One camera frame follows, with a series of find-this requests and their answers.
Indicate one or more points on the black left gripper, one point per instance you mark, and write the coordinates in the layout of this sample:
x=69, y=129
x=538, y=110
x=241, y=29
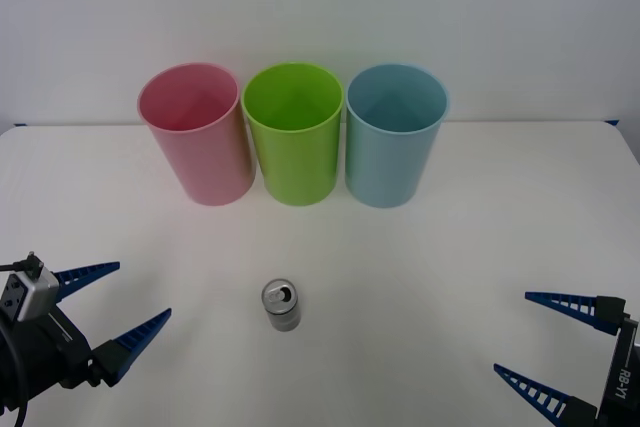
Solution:
x=55, y=352

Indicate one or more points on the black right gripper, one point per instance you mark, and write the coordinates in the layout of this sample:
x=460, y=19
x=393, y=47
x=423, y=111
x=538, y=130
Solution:
x=622, y=382

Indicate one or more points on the black drink can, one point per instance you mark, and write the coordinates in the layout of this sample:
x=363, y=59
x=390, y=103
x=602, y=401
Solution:
x=283, y=314

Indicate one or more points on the silver and black left arm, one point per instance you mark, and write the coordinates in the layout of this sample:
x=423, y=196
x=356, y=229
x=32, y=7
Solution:
x=29, y=292

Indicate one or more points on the pink plastic bin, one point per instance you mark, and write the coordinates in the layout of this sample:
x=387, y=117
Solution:
x=205, y=162

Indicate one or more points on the green plastic bin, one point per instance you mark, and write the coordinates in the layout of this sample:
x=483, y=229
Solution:
x=295, y=162

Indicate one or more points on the pale blue plastic bin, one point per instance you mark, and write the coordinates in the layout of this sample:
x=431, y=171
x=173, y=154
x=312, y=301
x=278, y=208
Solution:
x=390, y=167

